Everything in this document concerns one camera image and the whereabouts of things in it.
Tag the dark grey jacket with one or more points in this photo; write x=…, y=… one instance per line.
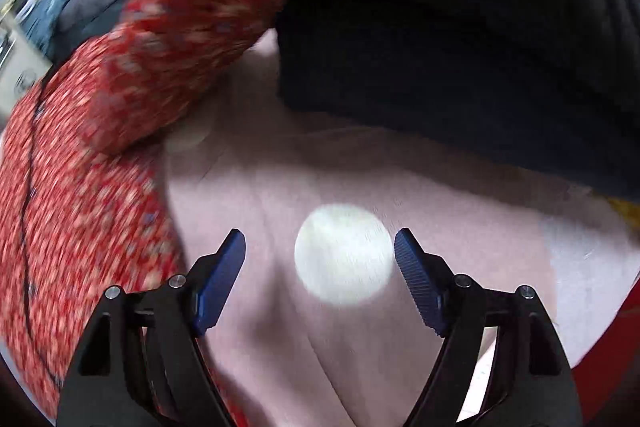
x=81, y=20

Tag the black folded garment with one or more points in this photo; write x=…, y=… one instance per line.
x=548, y=85

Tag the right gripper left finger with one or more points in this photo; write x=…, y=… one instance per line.
x=138, y=361

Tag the pink polka dot bedsheet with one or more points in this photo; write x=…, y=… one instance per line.
x=320, y=328

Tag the red floral padded coat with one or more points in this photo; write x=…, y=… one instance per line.
x=80, y=206

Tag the mustard yellow garment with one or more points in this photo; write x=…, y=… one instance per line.
x=629, y=211

